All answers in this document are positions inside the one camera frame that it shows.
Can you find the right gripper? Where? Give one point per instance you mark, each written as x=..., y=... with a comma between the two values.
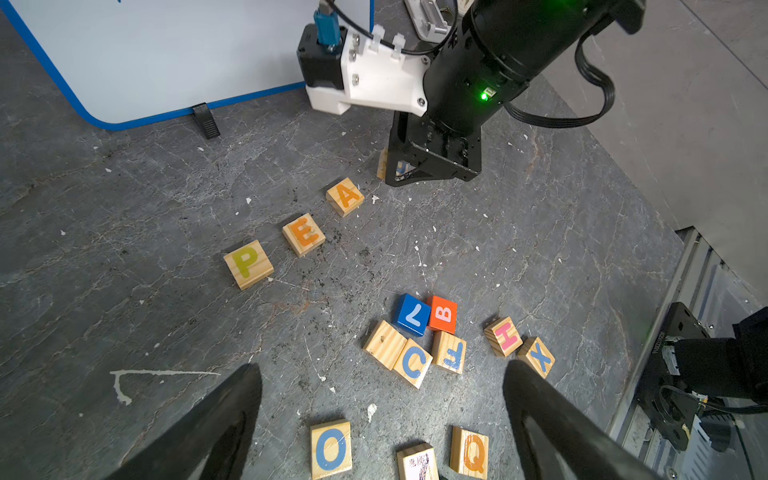
x=420, y=150

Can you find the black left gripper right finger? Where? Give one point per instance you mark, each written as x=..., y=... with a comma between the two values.
x=546, y=426

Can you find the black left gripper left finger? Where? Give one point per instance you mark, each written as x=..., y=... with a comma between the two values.
x=216, y=433

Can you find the wooden block blue R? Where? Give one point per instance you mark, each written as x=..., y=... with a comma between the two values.
x=403, y=168

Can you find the wooden block orange A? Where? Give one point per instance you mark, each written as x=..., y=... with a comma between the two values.
x=344, y=197

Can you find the wooden block orange E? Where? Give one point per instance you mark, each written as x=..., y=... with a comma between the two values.
x=303, y=235

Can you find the wooden block green P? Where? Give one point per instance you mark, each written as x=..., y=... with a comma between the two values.
x=249, y=264

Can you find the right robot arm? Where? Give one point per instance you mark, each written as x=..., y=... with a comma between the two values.
x=489, y=60

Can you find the wooden block orange picture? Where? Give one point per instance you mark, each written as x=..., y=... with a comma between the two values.
x=469, y=453

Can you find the wooden block blue X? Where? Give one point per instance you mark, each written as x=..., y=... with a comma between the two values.
x=536, y=355

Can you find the wooden block pink H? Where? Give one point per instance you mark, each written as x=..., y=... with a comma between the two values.
x=504, y=337

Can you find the wooden block blue O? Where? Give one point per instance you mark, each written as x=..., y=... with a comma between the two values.
x=331, y=449

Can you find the wooden block purple 7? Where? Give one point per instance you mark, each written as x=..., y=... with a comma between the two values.
x=417, y=463

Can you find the wooden block blue F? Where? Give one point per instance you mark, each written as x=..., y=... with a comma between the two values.
x=449, y=352

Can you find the blue block white 7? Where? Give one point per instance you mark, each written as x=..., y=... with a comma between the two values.
x=412, y=315

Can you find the wooden block blue C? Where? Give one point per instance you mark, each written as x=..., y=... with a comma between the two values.
x=413, y=363

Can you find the red block white B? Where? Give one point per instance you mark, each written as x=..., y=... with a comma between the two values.
x=443, y=314

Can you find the plain wooden block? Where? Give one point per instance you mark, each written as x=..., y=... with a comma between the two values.
x=385, y=344

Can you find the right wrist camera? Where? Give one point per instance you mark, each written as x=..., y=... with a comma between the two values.
x=343, y=66

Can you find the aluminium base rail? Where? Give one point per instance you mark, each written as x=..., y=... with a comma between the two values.
x=696, y=407

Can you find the whiteboard with blue frame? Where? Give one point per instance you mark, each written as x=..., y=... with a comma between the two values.
x=124, y=64

